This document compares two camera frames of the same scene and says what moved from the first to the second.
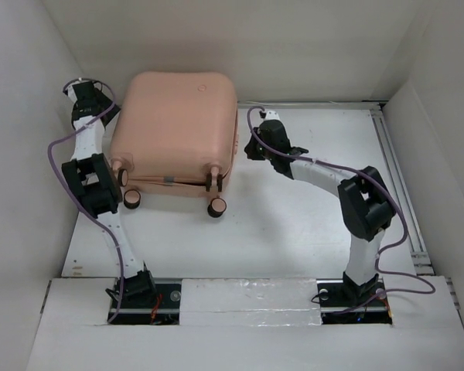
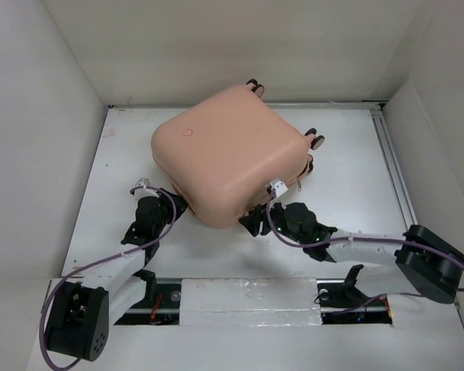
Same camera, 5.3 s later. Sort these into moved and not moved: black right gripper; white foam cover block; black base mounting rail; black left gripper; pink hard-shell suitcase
Moved: black left gripper; pink hard-shell suitcase; black right gripper
Not moved: white foam cover block; black base mounting rail
